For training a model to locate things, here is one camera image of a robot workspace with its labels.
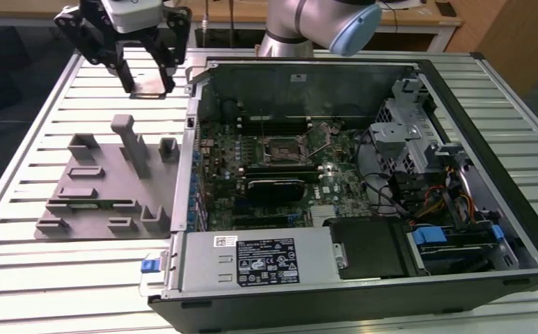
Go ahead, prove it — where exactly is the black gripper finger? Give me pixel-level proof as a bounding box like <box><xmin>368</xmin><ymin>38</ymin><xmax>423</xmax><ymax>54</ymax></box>
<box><xmin>144</xmin><ymin>6</ymin><xmax>192</xmax><ymax>95</ymax></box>
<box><xmin>54</xmin><ymin>4</ymin><xmax>136</xmax><ymax>94</ymax></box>

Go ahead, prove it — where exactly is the silver CPU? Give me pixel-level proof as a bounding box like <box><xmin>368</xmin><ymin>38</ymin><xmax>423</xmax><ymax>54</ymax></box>
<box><xmin>128</xmin><ymin>69</ymin><xmax>167</xmax><ymax>101</ymax></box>

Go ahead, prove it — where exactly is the metal socket cover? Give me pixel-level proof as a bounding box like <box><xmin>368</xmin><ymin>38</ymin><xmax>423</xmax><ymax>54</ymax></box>
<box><xmin>295</xmin><ymin>122</ymin><xmax>328</xmax><ymax>156</ymax></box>

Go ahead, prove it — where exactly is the CPU socket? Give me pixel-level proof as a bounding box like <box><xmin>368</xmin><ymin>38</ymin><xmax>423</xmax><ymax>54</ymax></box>
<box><xmin>259</xmin><ymin>135</ymin><xmax>314</xmax><ymax>165</ymax></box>

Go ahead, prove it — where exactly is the green motherboard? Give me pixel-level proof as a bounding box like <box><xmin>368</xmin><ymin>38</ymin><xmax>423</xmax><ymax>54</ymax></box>
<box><xmin>188</xmin><ymin>114</ymin><xmax>376</xmax><ymax>232</ymax></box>

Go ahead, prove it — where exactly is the black graphics card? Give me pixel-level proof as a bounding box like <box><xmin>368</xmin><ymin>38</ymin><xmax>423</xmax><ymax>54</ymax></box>
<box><xmin>244</xmin><ymin>177</ymin><xmax>306</xmax><ymax>202</ymax></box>

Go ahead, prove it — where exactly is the green RAM stick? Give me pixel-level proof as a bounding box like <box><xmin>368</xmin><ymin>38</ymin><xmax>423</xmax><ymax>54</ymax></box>
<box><xmin>67</xmin><ymin>202</ymin><xmax>115</xmax><ymax>210</ymax></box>

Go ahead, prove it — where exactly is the grey parts rack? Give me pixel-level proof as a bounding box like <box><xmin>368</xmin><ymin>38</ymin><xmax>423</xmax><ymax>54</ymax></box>
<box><xmin>34</xmin><ymin>113</ymin><xmax>182</xmax><ymax>241</ymax></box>

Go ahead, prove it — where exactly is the black expansion slot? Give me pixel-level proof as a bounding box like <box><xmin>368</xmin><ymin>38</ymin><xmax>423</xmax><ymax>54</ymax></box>
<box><xmin>234</xmin><ymin>216</ymin><xmax>298</xmax><ymax>228</ymax></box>

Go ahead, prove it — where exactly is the wooden desk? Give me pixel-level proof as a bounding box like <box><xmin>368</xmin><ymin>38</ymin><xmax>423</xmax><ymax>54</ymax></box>
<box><xmin>0</xmin><ymin>0</ymin><xmax>466</xmax><ymax>53</ymax></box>

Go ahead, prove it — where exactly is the perforated metal drive cage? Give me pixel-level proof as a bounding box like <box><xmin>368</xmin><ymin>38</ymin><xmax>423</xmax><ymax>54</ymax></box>
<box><xmin>368</xmin><ymin>78</ymin><xmax>465</xmax><ymax>175</ymax></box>

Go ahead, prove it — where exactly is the silver chipset heatsink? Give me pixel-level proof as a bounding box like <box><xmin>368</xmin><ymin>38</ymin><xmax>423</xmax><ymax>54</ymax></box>
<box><xmin>312</xmin><ymin>205</ymin><xmax>344</xmax><ymax>227</ymax></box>

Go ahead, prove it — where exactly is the black phone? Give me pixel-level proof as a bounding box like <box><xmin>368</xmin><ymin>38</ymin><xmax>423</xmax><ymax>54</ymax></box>
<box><xmin>435</xmin><ymin>1</ymin><xmax>458</xmax><ymax>17</ymax></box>

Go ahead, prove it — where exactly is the silver power supply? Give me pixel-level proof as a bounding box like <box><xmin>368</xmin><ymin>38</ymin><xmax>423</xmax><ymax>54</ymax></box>
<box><xmin>175</xmin><ymin>231</ymin><xmax>344</xmax><ymax>293</ymax></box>

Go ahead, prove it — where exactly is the black plastic shroud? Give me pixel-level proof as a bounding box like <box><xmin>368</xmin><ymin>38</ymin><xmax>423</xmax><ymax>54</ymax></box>
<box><xmin>323</xmin><ymin>217</ymin><xmax>408</xmax><ymax>281</ymax></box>

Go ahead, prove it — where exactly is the wooden cabinet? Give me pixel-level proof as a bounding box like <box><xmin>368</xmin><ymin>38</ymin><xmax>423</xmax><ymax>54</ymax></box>
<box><xmin>445</xmin><ymin>0</ymin><xmax>538</xmax><ymax>102</ymax></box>

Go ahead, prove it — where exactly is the blue disk carrier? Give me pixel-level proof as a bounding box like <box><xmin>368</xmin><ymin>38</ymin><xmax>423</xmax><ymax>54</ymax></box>
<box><xmin>407</xmin><ymin>224</ymin><xmax>521</xmax><ymax>276</ymax></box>

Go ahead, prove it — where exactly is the black PC case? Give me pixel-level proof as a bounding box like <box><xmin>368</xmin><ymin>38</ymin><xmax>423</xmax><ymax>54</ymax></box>
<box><xmin>146</xmin><ymin>51</ymin><xmax>538</xmax><ymax>334</ymax></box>

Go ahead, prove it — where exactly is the yellow orange wire bundle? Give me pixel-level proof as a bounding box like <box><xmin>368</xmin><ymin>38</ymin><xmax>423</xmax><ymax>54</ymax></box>
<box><xmin>411</xmin><ymin>186</ymin><xmax>478</xmax><ymax>223</ymax></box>

